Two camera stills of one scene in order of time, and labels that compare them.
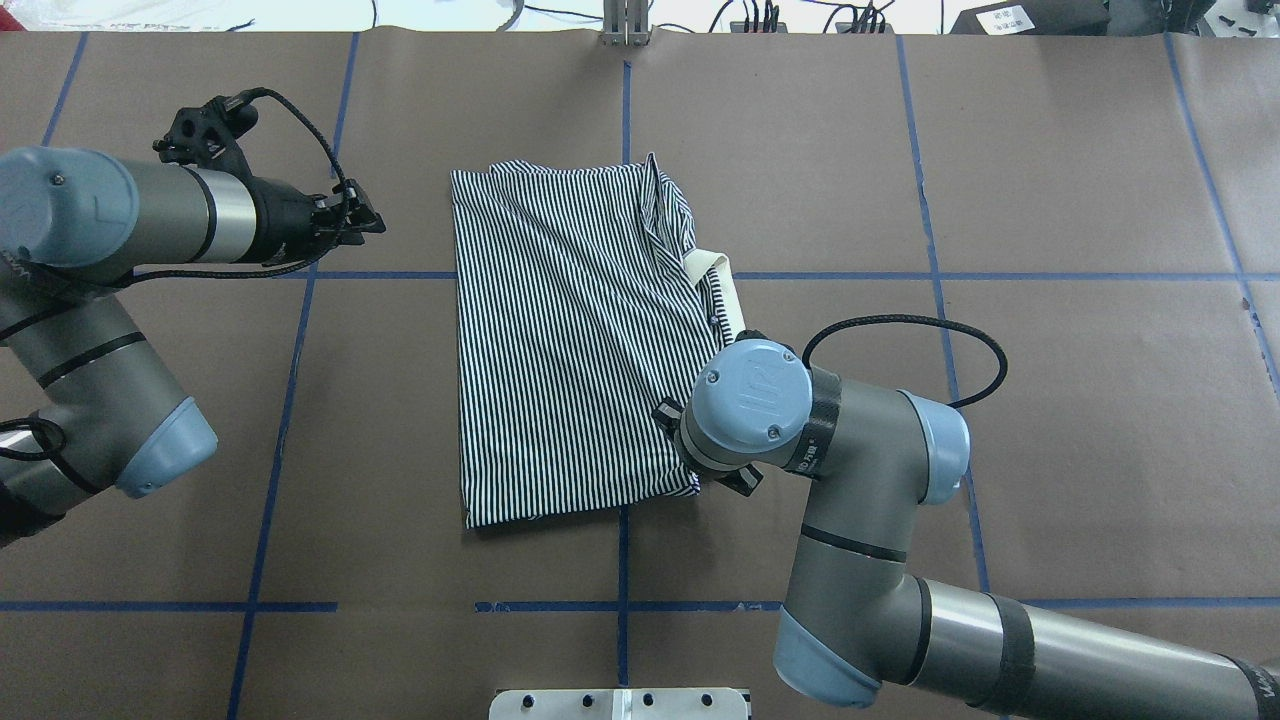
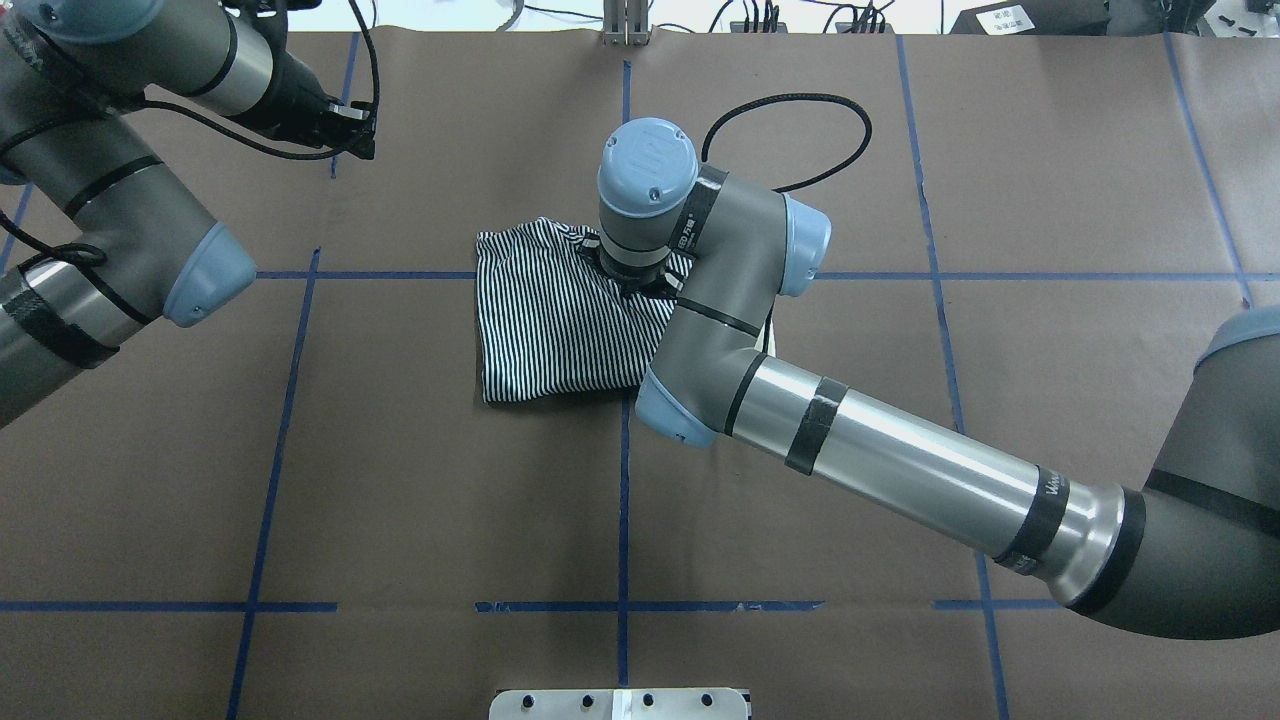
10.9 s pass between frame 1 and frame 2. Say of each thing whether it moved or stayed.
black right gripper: moved
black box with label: stayed
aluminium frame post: stayed
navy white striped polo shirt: moved
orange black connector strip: stayed
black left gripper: moved
